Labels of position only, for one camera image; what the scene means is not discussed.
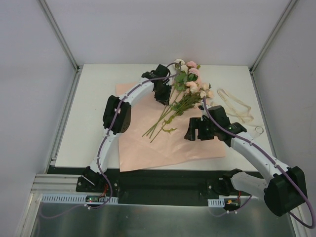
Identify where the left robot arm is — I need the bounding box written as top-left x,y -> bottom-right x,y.
76,64 -> 173,193

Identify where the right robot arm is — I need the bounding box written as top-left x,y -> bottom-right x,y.
184,106 -> 308,216

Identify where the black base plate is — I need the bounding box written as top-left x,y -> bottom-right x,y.
46,165 -> 272,205

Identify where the white cable duct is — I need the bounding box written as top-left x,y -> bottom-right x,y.
207,198 -> 225,208
41,194 -> 119,205

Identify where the aluminium frame post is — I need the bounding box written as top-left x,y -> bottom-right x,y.
37,0 -> 80,72
249,0 -> 299,75

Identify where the artificial rose bouquet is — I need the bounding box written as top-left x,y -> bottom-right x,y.
142,59 -> 214,142

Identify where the right aluminium frame post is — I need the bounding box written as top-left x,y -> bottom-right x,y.
249,0 -> 299,75

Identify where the left white cable duct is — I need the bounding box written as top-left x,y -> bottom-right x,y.
41,194 -> 119,205

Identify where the cream ribbon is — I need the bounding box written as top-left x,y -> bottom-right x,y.
217,88 -> 254,124

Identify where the left aluminium frame post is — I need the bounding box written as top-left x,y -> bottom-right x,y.
37,0 -> 80,72

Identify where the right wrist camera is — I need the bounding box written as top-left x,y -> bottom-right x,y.
198,105 -> 210,121

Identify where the clear glass vase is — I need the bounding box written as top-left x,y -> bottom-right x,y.
250,125 -> 265,138

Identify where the right white cable duct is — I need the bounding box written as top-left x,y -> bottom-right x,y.
207,198 -> 225,208

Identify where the pink wrapping paper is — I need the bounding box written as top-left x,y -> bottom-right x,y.
118,92 -> 226,172

